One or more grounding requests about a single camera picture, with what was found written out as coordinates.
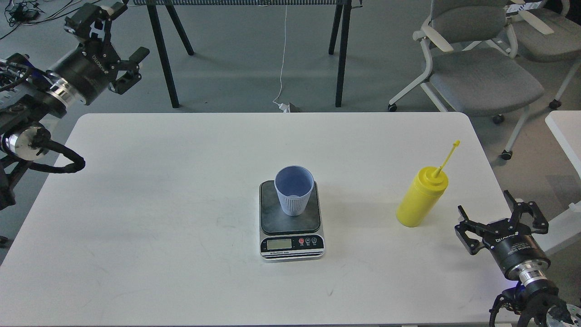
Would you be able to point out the grey office chair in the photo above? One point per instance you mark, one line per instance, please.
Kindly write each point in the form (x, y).
(546, 34)
(480, 82)

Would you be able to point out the black-legged background table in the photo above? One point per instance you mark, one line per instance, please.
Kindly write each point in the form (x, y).
(238, 58)

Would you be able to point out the white side table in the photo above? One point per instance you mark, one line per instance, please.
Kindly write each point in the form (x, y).
(549, 164)

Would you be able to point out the blue plastic cup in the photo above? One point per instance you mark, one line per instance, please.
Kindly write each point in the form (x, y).
(294, 185)

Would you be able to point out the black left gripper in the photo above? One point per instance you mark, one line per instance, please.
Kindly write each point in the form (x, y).
(88, 68)

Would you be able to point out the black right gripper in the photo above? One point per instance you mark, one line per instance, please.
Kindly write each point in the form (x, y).
(513, 250)

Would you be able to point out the yellow squeeze bottle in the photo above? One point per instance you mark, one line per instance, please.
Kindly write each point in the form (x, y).
(428, 185)

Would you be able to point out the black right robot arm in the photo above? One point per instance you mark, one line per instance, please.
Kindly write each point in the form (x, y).
(534, 297)

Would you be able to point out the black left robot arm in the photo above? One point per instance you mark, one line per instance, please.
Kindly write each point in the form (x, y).
(29, 94)

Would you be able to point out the digital kitchen scale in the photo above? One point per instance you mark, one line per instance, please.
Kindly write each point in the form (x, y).
(284, 238)

